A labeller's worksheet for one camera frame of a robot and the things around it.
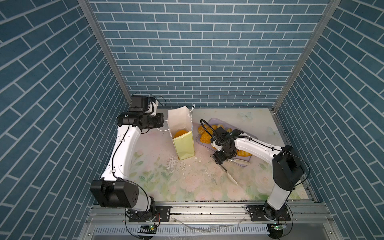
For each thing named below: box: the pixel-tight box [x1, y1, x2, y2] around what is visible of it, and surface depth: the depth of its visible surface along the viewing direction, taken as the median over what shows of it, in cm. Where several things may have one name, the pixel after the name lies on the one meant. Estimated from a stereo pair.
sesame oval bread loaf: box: [200, 131, 212, 144], surface depth 98 cm
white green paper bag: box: [167, 104, 195, 161], surface depth 89 cm
